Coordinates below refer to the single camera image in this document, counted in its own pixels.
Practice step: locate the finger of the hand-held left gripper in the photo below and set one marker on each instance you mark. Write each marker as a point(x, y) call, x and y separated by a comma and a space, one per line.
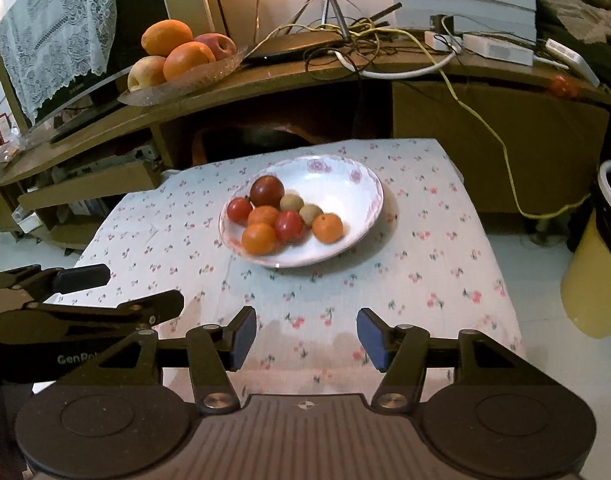
point(150, 307)
point(83, 277)

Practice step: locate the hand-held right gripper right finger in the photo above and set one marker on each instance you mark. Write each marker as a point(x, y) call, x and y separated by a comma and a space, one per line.
point(373, 340)

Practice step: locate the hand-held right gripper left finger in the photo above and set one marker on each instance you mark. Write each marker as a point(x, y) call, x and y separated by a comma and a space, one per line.
point(243, 337)

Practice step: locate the oval red tomato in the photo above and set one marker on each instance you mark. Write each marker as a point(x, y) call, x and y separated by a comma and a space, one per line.
point(289, 226)

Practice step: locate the tangerine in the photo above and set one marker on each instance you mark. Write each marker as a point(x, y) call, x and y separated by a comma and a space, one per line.
point(328, 228)
point(263, 215)

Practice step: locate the small red tomato with stem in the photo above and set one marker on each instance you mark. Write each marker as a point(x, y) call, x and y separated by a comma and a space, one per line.
point(239, 209)

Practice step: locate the small brown kiwi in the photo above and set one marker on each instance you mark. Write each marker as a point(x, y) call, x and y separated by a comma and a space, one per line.
point(291, 202)
point(311, 214)

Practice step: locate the white floral plate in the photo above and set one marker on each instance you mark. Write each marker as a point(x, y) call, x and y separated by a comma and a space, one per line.
point(345, 195)

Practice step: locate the large dark red tomato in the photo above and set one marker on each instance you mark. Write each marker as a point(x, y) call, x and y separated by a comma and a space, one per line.
point(267, 190)

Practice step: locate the cherry print tablecloth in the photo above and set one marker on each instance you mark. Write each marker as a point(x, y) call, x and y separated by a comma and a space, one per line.
point(435, 270)

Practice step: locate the clear plastic bag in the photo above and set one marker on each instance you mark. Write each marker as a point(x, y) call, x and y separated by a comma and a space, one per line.
point(5, 155)

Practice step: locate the pale yellow apple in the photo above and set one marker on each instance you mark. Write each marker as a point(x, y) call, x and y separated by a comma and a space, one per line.
point(145, 74)

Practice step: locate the yellow trash bin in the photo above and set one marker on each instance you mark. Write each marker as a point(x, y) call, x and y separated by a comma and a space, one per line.
point(590, 285)

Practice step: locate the large orange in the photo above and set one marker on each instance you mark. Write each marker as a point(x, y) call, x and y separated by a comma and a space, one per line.
point(166, 36)
point(188, 61)

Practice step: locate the white lace cloth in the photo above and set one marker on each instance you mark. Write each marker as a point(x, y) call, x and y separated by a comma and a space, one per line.
point(55, 35)

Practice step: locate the clear glass tray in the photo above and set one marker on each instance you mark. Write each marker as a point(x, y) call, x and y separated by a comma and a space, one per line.
point(220, 67)

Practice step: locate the wooden TV cabinet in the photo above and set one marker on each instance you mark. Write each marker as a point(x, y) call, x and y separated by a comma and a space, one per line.
point(485, 110)

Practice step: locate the flat screen television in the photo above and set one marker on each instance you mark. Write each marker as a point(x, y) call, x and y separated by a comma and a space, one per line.
point(140, 15)

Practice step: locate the red apple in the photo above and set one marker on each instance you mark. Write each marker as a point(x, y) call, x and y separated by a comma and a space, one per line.
point(220, 45)

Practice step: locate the black router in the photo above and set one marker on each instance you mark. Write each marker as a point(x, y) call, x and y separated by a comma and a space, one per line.
point(295, 45)

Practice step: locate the thin brown stick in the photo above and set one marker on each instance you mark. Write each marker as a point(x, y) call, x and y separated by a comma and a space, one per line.
point(221, 12)

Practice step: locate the small white adapter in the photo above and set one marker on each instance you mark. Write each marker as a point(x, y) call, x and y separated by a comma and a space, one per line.
point(440, 41)

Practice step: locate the white rectangular box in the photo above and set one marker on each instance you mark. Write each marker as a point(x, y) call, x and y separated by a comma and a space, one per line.
point(498, 49)

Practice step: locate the small red object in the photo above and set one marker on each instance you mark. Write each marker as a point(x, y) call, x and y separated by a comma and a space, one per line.
point(564, 86)

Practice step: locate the white power strip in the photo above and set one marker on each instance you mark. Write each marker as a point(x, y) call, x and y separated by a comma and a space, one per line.
point(573, 60)

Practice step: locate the cream lace cloth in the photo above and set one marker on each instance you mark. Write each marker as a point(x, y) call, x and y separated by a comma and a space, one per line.
point(580, 10)

